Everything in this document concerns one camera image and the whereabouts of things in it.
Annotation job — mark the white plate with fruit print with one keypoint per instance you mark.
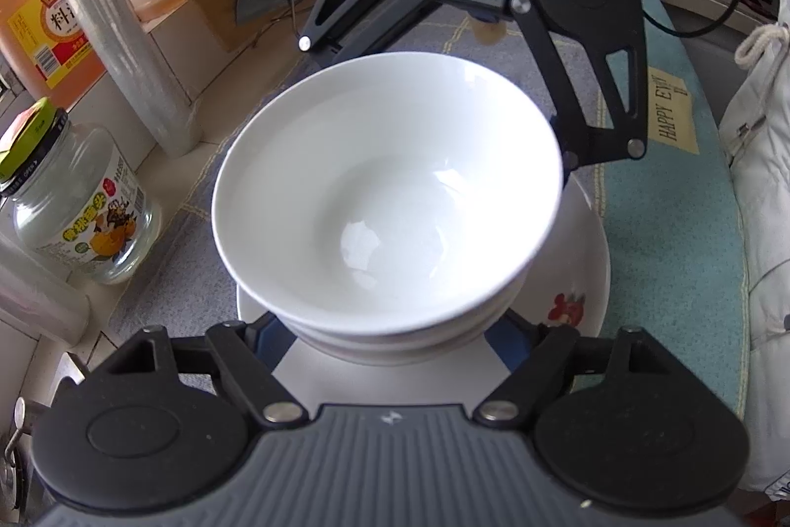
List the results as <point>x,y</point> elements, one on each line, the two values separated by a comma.
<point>568,255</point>

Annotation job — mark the glass jar with yellow label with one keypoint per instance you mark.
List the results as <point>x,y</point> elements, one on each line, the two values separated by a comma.
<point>80,206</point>

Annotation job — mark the grey dish cloth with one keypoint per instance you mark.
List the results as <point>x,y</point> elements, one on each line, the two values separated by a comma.
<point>191,255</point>

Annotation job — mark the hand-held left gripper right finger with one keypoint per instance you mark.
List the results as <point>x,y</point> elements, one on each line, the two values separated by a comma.
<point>500,345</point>

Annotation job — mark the teal fabric mat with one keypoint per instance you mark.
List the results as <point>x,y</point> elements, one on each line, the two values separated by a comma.
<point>679,255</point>

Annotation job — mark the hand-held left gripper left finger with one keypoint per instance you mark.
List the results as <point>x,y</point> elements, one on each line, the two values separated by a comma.
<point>264,339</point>

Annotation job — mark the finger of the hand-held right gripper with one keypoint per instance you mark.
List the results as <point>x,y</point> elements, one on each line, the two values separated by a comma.
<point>635,88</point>
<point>382,21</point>

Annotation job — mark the white padded jacket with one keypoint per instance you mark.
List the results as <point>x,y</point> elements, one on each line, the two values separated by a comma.
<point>765,193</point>

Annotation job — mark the orange liquid plastic jug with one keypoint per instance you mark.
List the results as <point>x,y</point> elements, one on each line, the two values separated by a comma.
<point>43,8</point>

